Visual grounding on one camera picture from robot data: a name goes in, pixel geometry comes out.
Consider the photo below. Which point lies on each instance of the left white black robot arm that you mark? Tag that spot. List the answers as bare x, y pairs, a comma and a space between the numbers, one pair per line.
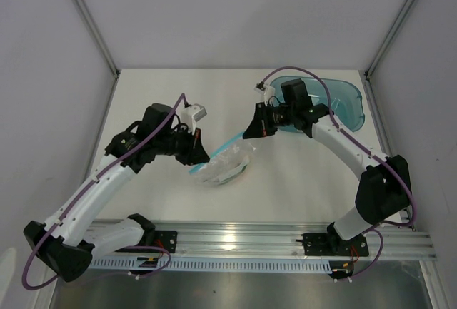
71, 262

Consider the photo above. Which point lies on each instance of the white slotted cable duct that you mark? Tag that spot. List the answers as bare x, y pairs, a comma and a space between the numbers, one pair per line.
262, 265

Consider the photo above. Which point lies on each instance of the clear zip top bag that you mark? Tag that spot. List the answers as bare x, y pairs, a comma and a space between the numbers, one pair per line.
232, 153

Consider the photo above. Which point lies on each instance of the blue plastic tub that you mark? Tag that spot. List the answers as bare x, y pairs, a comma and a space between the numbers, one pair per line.
346, 99

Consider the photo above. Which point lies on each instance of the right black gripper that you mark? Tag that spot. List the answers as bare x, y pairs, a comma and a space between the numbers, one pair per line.
260, 126

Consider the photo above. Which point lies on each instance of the right aluminium side rail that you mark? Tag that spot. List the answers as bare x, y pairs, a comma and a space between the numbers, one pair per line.
386, 146

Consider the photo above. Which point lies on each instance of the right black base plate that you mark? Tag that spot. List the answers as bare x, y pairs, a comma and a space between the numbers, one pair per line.
323, 244

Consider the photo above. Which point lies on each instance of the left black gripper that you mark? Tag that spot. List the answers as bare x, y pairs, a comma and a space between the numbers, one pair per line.
199, 155

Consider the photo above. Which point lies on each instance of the aluminium front rail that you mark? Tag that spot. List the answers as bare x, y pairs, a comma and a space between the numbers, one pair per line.
239, 240

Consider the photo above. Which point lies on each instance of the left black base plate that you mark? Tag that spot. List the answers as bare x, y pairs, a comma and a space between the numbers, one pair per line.
165, 240

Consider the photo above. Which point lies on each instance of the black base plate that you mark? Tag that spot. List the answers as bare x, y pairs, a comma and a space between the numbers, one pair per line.
165, 240
323, 244

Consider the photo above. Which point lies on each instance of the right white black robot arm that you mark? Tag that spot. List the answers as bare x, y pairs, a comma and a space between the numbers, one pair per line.
384, 185

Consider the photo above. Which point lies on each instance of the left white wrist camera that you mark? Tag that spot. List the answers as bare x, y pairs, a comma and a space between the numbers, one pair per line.
191, 114

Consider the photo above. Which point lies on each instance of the aluminium corner post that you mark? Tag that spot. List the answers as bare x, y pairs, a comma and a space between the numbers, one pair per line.
390, 37
96, 36

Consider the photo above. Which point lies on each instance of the green cucumber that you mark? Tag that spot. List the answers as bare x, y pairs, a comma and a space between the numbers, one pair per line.
232, 174

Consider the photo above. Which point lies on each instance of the left aluminium corner post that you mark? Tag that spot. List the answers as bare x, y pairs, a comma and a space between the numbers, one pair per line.
96, 36

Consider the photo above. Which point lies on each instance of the right aluminium corner post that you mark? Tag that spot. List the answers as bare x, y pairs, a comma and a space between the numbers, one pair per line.
390, 37

